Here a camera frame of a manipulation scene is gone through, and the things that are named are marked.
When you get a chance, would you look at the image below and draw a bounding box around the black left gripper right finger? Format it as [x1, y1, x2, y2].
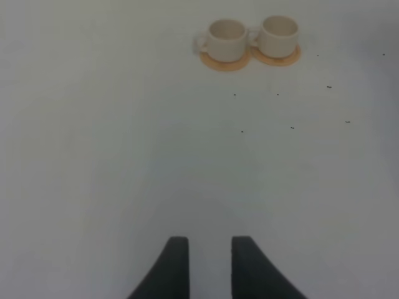
[231, 236, 306, 299]

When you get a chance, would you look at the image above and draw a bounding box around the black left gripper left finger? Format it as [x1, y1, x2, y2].
[128, 237, 190, 299]

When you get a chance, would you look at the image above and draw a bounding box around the left orange round coaster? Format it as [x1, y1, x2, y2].
[199, 49, 251, 72]

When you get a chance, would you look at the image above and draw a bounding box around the orange round coaster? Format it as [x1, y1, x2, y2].
[251, 44, 301, 67]
[199, 49, 251, 72]

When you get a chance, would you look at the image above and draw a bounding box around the right orange round coaster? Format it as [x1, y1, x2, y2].
[251, 44, 301, 67]

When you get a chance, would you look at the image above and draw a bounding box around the left white teacup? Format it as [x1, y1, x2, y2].
[194, 19, 248, 63]

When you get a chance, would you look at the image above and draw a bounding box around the white teacup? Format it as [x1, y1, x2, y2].
[194, 19, 248, 63]
[248, 16, 299, 59]

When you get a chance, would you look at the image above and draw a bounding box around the right white teacup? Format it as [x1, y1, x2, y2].
[248, 16, 299, 59]

